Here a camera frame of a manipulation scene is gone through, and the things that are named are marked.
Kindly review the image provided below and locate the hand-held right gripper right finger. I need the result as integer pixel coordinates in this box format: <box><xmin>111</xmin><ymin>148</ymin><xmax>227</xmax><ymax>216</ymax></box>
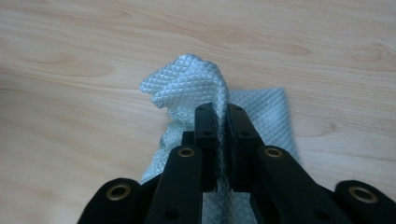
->
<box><xmin>226</xmin><ymin>103</ymin><xmax>265</xmax><ymax>192</ymax></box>

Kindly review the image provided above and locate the light blue cleaning cloth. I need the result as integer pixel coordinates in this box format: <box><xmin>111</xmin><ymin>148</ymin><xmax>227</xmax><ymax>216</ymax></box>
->
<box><xmin>138</xmin><ymin>53</ymin><xmax>300</xmax><ymax>224</ymax></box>

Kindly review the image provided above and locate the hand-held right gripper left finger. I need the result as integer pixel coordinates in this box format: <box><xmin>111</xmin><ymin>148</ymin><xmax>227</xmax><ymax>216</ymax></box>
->
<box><xmin>181</xmin><ymin>102</ymin><xmax>219</xmax><ymax>192</ymax></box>

